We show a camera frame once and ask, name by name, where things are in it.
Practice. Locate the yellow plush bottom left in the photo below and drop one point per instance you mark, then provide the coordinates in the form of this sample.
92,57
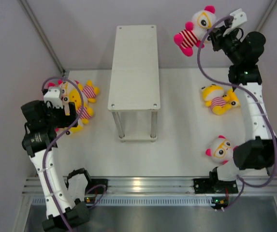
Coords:
72,130

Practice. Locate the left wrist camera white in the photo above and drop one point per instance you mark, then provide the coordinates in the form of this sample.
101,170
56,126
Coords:
53,97

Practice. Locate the yellow plush right back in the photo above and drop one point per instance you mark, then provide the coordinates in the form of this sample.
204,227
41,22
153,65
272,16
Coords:
231,98

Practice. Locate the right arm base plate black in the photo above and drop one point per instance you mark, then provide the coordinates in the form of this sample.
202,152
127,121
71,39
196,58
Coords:
209,186

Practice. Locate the white plush top left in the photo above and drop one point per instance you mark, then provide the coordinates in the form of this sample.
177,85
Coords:
66,88

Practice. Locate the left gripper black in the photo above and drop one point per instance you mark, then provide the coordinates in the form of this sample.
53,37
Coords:
67,120

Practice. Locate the yellow plush centre left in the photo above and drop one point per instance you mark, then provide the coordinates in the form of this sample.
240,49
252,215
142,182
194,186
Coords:
87,112

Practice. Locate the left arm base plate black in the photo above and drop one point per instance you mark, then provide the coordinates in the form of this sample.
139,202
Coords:
97,186

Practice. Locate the white plush near right base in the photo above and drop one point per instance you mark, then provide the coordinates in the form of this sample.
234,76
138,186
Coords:
221,150

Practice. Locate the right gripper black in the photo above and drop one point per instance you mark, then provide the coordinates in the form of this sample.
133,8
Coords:
217,36

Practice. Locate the aluminium front rail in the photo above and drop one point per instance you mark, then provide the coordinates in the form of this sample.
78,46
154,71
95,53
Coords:
170,185

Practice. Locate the yellow plush right front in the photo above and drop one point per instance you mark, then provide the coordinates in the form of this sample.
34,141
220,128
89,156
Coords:
216,99

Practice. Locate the white slotted cable duct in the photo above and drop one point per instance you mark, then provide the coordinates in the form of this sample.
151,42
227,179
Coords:
155,201

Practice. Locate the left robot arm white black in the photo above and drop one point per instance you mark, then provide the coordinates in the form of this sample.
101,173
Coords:
65,208

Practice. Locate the yellow plush striped top left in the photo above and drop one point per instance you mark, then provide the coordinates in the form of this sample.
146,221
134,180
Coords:
89,91

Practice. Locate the white two-tier shelf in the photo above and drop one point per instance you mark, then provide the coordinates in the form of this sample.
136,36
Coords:
134,92

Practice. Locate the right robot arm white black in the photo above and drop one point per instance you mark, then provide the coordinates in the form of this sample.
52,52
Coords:
259,151

